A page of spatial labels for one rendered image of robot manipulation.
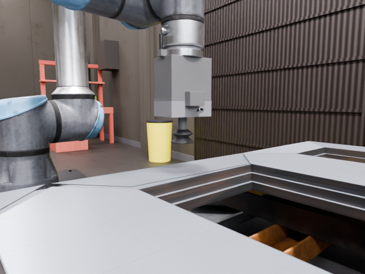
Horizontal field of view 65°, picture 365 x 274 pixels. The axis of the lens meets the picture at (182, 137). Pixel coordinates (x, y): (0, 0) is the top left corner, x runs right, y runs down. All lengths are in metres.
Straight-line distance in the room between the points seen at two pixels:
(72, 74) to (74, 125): 0.14
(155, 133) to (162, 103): 4.17
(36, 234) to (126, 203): 0.11
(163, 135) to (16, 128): 3.99
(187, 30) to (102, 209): 0.31
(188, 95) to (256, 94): 3.11
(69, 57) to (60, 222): 0.59
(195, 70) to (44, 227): 0.33
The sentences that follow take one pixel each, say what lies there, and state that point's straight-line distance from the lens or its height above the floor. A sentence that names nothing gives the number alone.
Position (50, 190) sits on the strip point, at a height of 0.86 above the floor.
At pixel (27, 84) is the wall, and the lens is 11.62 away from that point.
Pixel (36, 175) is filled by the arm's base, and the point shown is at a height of 0.81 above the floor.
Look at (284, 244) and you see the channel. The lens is 0.70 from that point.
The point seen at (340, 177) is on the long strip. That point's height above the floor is 0.86.
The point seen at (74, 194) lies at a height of 0.86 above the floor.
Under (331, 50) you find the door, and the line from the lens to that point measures 3.10.
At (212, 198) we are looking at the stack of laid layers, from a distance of 0.51.
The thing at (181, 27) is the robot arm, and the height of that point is 1.11.
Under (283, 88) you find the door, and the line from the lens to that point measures 3.35.
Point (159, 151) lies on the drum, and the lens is 4.72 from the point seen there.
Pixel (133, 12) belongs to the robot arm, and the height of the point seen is 1.15.
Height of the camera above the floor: 0.99
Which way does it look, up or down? 7 degrees down
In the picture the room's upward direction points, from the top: straight up
